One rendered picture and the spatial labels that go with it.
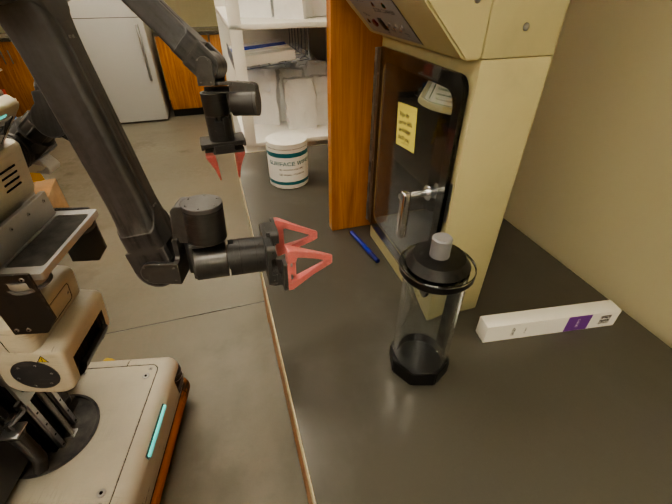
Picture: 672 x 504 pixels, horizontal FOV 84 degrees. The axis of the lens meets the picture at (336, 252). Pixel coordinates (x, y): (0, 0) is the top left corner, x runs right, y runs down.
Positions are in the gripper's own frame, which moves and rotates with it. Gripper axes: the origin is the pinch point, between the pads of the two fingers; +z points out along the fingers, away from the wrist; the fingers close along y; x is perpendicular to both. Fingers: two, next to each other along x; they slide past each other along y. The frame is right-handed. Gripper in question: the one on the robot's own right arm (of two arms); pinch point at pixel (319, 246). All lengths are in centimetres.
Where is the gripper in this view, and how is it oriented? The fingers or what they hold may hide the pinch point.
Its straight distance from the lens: 62.2
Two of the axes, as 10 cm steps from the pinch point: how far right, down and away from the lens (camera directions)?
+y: -2.8, -4.3, 8.6
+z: 9.6, -1.3, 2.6
